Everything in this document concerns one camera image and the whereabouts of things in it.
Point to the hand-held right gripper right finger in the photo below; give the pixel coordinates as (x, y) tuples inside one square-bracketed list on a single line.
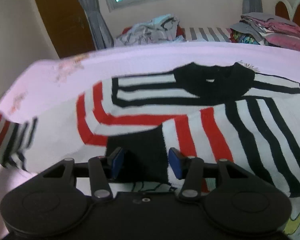
[(175, 163)]

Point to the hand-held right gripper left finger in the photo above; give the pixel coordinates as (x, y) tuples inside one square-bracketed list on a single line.
[(118, 160)]

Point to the red black white striped sweater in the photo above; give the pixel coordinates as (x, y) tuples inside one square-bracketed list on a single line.
[(215, 130)]

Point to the pile of grey clothes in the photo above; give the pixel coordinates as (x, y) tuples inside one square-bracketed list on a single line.
[(150, 30)]

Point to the stack of folded clothes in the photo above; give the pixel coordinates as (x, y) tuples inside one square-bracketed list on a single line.
[(277, 30)]

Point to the pink floral bed sheet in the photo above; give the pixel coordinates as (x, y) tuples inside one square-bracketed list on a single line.
[(140, 57)]

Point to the grey white striped cloth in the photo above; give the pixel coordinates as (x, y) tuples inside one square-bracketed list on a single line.
[(205, 33)]

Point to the colourful printed cloth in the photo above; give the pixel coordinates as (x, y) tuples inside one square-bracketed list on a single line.
[(245, 38)]

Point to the brown wooden door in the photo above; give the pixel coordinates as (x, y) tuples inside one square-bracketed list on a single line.
[(62, 17)]

